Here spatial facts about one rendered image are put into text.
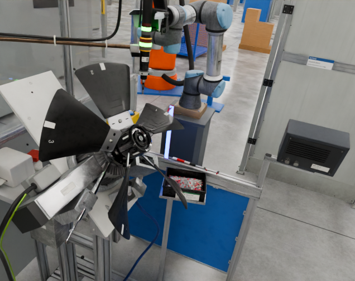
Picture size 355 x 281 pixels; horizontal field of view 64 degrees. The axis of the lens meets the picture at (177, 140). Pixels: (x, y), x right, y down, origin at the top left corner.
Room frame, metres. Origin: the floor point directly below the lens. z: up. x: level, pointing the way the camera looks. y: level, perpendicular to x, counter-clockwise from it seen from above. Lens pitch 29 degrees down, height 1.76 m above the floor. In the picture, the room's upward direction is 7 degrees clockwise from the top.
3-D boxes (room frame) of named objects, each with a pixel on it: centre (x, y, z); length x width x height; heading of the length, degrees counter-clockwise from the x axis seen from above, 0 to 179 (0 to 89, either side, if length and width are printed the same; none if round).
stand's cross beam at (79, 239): (0.99, 0.41, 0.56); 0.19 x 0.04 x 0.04; 72
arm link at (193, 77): (1.78, -0.06, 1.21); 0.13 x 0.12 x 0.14; 59
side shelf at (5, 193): (1.11, 0.72, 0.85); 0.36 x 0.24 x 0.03; 162
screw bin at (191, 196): (1.18, -0.07, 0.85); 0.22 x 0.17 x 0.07; 88
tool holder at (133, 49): (1.05, 0.17, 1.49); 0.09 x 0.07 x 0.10; 107
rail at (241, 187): (1.36, -0.05, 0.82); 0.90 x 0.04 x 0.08; 72
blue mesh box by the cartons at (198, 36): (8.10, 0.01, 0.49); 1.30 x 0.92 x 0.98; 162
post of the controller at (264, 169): (1.23, -0.46, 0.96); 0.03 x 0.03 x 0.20; 72
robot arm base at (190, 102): (1.78, -0.05, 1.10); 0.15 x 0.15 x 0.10
